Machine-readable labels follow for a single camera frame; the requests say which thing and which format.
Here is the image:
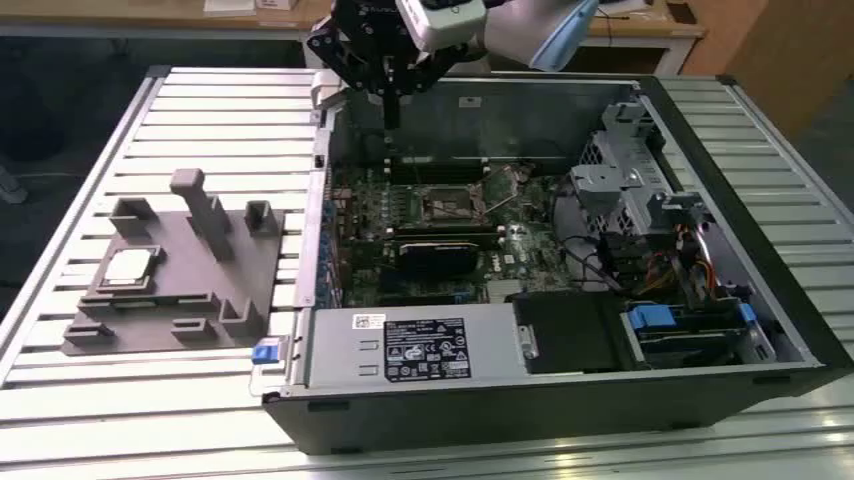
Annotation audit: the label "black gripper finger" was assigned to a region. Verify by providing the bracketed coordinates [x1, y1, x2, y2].
[306, 17, 394, 128]
[392, 43, 468, 128]

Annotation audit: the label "metal socket cover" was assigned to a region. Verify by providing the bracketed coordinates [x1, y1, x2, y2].
[480, 159, 539, 215]

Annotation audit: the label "silver CPU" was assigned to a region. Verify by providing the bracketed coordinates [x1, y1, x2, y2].
[98, 247, 161, 291]

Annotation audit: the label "CPU socket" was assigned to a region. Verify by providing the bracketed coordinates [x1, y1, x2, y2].
[413, 182, 489, 226]

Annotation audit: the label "wooden desk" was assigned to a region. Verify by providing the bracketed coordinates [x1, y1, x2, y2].
[0, 0, 709, 76]

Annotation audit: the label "silver drive cage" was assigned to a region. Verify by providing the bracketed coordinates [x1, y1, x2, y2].
[569, 102, 676, 236]

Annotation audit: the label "green motherboard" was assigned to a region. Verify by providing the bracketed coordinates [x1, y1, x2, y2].
[322, 158, 583, 309]

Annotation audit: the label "black graphics card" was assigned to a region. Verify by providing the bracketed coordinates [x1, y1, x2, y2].
[396, 240, 481, 277]

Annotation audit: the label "silver chipset heatsink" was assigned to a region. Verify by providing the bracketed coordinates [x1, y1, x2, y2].
[484, 279, 529, 302]

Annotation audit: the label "black expansion slot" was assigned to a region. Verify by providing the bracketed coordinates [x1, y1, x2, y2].
[376, 292, 485, 307]

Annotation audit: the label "grey parts rack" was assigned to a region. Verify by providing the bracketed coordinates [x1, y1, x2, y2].
[58, 168, 289, 357]

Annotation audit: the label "brown wooden cabinet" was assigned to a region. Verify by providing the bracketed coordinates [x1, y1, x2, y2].
[679, 0, 854, 144]

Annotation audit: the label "grey chair leg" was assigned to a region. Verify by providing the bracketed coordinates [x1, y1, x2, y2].
[0, 162, 29, 205]

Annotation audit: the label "black plastic drive cover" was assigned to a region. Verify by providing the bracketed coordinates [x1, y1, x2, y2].
[511, 291, 633, 376]

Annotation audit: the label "silver power supply unit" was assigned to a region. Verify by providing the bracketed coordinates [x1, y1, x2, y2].
[292, 305, 536, 390]

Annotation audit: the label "blue disk carrier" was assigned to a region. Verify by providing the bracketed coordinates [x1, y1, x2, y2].
[620, 302, 741, 369]

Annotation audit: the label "blue case latch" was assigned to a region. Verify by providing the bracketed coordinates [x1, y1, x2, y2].
[250, 337, 282, 365]

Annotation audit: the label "black PC case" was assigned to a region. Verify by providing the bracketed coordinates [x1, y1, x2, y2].
[246, 67, 854, 457]

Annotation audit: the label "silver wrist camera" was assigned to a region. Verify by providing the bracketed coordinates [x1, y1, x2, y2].
[394, 0, 488, 53]

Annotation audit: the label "yellow red power wires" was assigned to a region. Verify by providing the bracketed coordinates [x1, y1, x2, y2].
[629, 249, 725, 304]

